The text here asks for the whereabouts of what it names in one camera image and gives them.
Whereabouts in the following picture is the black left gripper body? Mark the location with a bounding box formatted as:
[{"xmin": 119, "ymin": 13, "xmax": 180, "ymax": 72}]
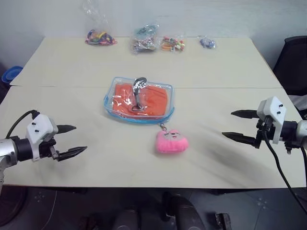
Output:
[{"xmin": 38, "ymin": 138, "xmax": 61, "ymax": 161}]

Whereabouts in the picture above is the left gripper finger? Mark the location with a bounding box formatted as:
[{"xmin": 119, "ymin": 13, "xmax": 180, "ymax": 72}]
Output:
[
  {"xmin": 57, "ymin": 124, "xmax": 78, "ymax": 135},
  {"xmin": 57, "ymin": 146, "xmax": 88, "ymax": 162}
]

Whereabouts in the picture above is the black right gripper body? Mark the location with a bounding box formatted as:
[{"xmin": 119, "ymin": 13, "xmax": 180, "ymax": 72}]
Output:
[{"xmin": 254, "ymin": 117, "xmax": 276, "ymax": 150}]

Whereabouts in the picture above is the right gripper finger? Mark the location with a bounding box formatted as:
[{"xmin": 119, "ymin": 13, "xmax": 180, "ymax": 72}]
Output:
[
  {"xmin": 230, "ymin": 109, "xmax": 259, "ymax": 120},
  {"xmin": 222, "ymin": 131, "xmax": 258, "ymax": 148}
]

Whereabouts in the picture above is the clear blue-trimmed orange pouch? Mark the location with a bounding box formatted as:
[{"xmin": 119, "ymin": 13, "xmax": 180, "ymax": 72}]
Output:
[{"xmin": 103, "ymin": 76, "xmax": 175, "ymax": 126}]

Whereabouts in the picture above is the orange fabric garment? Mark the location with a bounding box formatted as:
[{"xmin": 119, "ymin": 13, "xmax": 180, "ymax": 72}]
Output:
[{"xmin": 112, "ymin": 82, "xmax": 168, "ymax": 118}]

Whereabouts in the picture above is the small bag of blue beads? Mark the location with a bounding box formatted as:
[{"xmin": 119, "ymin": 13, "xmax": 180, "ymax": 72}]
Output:
[{"xmin": 198, "ymin": 35, "xmax": 217, "ymax": 50}]

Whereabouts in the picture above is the clear bag of orange trinkets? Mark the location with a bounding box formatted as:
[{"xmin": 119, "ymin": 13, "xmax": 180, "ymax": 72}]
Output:
[{"xmin": 160, "ymin": 35, "xmax": 187, "ymax": 53}]

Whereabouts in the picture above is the clear bag of teal trinkets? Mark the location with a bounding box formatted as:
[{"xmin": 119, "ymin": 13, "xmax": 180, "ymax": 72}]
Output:
[{"xmin": 130, "ymin": 23, "xmax": 160, "ymax": 56}]

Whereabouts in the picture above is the black office chair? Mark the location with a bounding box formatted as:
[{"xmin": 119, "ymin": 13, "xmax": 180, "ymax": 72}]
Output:
[{"xmin": 273, "ymin": 35, "xmax": 307, "ymax": 119}]

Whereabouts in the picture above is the dark round base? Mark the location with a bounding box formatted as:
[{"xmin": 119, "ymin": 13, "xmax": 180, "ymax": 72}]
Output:
[{"xmin": 0, "ymin": 186, "xmax": 27, "ymax": 230}]

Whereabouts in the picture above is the blue plastic basket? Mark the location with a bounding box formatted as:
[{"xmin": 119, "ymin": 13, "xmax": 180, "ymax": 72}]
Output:
[{"xmin": 1, "ymin": 65, "xmax": 24, "ymax": 84}]

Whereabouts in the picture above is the dark rectangular block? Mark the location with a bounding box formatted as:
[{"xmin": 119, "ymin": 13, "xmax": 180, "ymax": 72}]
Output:
[{"xmin": 214, "ymin": 212, "xmax": 232, "ymax": 230}]

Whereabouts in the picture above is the large dark rounded shape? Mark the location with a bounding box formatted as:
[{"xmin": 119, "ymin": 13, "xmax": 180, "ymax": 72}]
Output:
[{"xmin": 162, "ymin": 191, "xmax": 205, "ymax": 230}]

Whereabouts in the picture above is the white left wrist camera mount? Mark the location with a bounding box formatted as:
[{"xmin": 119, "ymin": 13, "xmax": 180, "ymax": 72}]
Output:
[{"xmin": 25, "ymin": 114, "xmax": 59, "ymax": 162}]

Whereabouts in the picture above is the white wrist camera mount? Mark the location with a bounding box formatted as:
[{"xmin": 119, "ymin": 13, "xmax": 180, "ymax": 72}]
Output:
[
  {"xmin": 256, "ymin": 96, "xmax": 287, "ymax": 145},
  {"xmin": 25, "ymin": 114, "xmax": 59, "ymax": 162}
]

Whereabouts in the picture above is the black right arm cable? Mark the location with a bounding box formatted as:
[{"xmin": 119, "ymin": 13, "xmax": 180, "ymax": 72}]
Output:
[{"xmin": 262, "ymin": 119, "xmax": 307, "ymax": 211}]

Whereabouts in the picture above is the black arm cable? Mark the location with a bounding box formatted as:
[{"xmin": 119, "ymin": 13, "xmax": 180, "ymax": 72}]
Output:
[
  {"xmin": 4, "ymin": 109, "xmax": 39, "ymax": 141},
  {"xmin": 262, "ymin": 119, "xmax": 307, "ymax": 211}
]

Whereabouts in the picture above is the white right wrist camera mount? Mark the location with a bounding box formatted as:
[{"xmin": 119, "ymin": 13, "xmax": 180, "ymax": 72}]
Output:
[{"xmin": 256, "ymin": 96, "xmax": 287, "ymax": 145}]

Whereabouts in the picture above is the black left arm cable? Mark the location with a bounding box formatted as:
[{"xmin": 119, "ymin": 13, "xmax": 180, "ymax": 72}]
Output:
[{"xmin": 4, "ymin": 109, "xmax": 39, "ymax": 141}]

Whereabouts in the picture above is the pink plush keychain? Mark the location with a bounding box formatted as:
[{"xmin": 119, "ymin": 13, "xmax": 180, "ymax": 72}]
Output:
[{"xmin": 154, "ymin": 123, "xmax": 189, "ymax": 154}]

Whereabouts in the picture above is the clear bag of hair ties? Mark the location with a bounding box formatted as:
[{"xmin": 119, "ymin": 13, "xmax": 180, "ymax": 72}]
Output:
[{"xmin": 81, "ymin": 0, "xmax": 118, "ymax": 46}]

